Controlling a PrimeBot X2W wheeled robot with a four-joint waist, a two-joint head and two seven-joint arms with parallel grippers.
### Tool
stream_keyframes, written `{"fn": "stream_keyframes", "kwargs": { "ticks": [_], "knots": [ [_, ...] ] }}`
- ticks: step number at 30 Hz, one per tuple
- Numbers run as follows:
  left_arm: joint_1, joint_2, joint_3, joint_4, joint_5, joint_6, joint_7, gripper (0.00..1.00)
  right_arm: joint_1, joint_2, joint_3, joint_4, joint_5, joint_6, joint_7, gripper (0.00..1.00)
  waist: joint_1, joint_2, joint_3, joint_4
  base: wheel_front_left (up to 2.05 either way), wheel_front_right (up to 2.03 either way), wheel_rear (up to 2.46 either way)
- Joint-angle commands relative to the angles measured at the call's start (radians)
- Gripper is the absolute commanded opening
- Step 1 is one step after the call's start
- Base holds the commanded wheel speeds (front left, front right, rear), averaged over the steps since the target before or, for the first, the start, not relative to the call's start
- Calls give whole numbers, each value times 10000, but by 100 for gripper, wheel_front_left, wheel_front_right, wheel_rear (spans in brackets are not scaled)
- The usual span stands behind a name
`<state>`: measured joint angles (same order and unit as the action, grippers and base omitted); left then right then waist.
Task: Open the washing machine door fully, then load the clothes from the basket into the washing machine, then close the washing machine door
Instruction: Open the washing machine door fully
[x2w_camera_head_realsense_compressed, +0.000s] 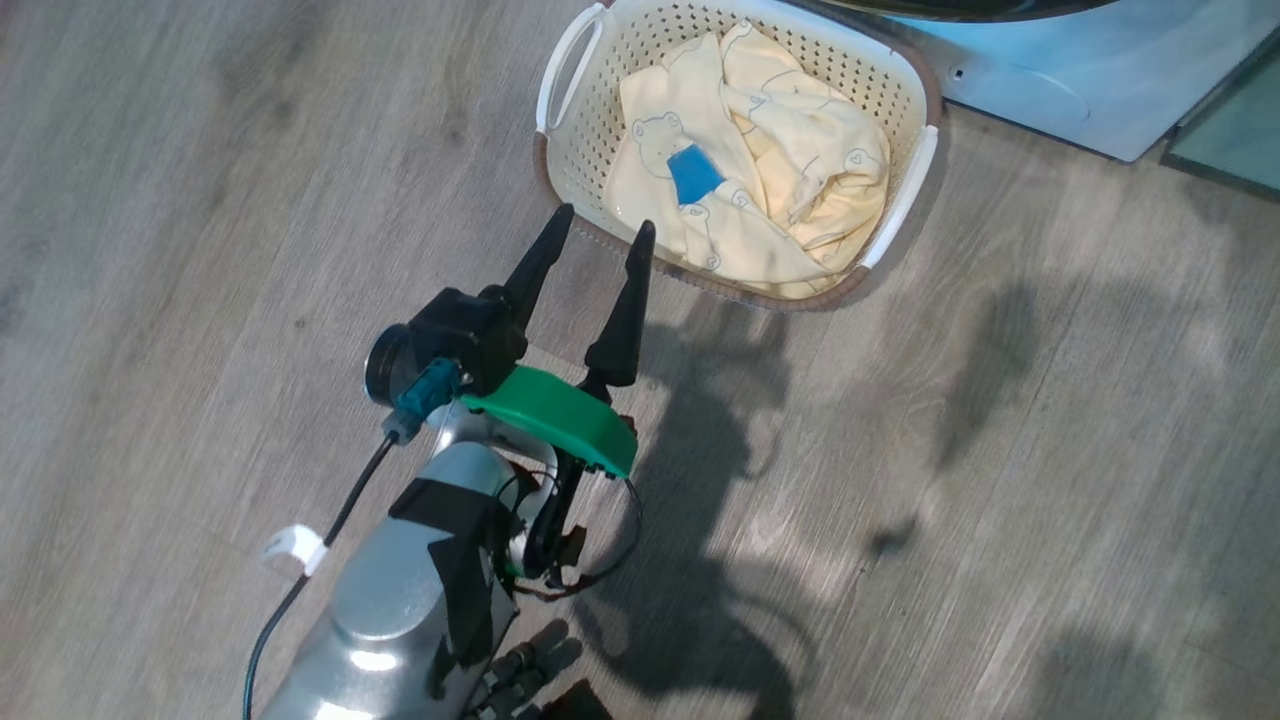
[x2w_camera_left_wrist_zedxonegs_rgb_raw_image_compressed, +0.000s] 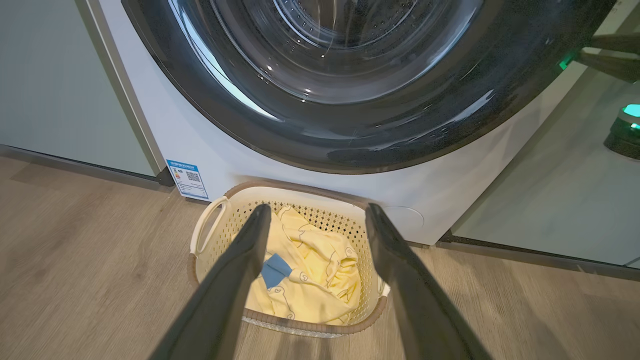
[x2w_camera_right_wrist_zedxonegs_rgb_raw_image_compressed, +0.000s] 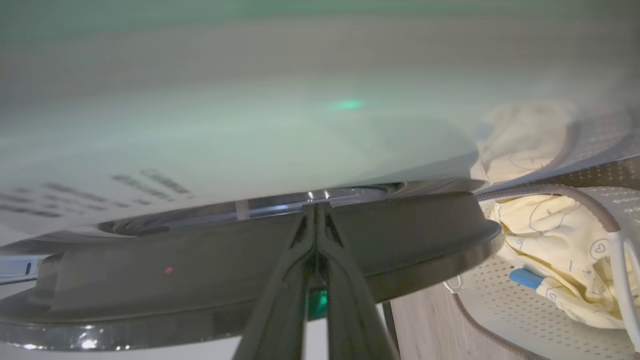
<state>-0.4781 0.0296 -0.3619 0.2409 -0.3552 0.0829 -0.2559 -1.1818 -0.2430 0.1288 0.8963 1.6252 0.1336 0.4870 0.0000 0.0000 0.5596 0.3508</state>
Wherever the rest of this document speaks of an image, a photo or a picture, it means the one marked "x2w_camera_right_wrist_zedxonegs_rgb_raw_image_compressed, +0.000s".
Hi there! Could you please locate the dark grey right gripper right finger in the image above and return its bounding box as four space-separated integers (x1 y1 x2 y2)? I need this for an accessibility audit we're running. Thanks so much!
319 202 401 360

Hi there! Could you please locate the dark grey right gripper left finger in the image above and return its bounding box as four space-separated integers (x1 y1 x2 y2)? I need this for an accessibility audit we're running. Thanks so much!
232 204 318 360

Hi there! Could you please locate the dark round washing machine door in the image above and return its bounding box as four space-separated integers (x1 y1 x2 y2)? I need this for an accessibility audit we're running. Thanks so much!
0 187 505 352

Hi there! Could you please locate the cream garment with blue cuff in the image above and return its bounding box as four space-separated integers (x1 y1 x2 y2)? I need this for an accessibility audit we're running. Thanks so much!
489 192 640 331

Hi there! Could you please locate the cream perforated laundry basket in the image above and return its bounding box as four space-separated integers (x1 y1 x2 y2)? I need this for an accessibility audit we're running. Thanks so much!
442 182 640 360

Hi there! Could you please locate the white washing machine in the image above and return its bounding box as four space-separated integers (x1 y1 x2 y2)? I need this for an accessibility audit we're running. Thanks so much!
0 0 640 360

